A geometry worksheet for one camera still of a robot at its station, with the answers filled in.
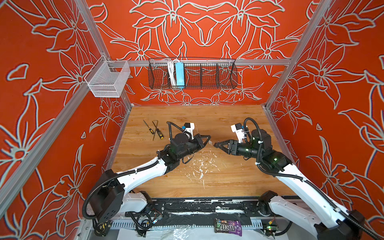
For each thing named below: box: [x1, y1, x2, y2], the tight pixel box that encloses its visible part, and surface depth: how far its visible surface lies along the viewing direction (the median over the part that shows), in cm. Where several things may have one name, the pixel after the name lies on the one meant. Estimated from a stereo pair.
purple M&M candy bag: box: [214, 218, 242, 237], surface depth 69 cm
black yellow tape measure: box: [94, 220, 113, 237], surface depth 67 cm
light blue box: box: [175, 62, 185, 89], surface depth 92 cm
